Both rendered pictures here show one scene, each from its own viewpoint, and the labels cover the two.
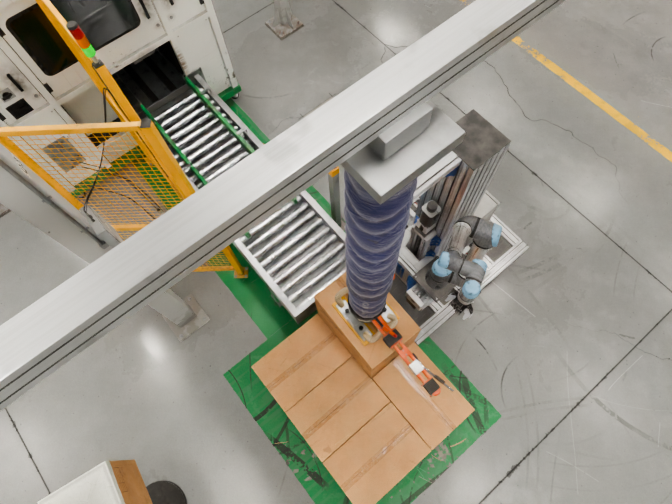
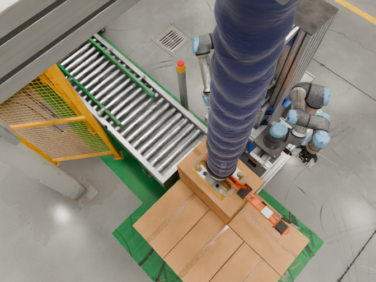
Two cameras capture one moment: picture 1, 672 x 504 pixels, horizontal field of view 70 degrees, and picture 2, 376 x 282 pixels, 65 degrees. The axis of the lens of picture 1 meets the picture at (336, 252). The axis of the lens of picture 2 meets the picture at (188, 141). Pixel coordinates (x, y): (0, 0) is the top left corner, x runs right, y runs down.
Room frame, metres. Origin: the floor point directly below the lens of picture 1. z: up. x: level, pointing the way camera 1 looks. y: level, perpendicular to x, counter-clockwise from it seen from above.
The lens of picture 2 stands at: (0.14, 0.13, 3.27)
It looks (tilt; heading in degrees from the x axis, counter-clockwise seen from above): 67 degrees down; 355
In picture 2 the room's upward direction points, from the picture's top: 6 degrees counter-clockwise
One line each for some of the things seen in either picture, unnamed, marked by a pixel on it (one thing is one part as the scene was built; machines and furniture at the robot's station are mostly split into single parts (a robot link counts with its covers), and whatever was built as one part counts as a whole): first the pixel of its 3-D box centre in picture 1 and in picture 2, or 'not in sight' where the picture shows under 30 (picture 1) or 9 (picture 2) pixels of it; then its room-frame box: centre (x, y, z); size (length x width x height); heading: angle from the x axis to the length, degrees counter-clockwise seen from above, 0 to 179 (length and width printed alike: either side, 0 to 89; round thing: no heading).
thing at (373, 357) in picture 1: (365, 320); (218, 179); (0.78, -0.16, 0.74); 0.60 x 0.40 x 0.40; 34
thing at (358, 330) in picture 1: (354, 319); (211, 179); (0.73, -0.08, 0.97); 0.34 x 0.10 x 0.05; 33
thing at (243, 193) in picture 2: (392, 338); (244, 191); (0.57, -0.29, 1.07); 0.10 x 0.08 x 0.06; 123
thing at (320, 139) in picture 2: (470, 290); (319, 140); (0.61, -0.60, 1.82); 0.09 x 0.08 x 0.11; 151
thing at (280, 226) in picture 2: (430, 386); (280, 227); (0.28, -0.48, 1.07); 0.08 x 0.07 x 0.05; 33
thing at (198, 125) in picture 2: (274, 164); (135, 72); (2.23, 0.45, 0.50); 2.31 x 0.05 x 0.19; 35
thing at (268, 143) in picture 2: (438, 275); (273, 138); (0.94, -0.62, 1.09); 0.15 x 0.15 x 0.10
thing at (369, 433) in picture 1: (360, 390); (217, 234); (0.36, -0.09, 0.34); 1.20 x 1.00 x 0.40; 35
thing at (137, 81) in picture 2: (241, 134); (108, 52); (2.49, 0.71, 0.60); 1.60 x 0.10 x 0.09; 35
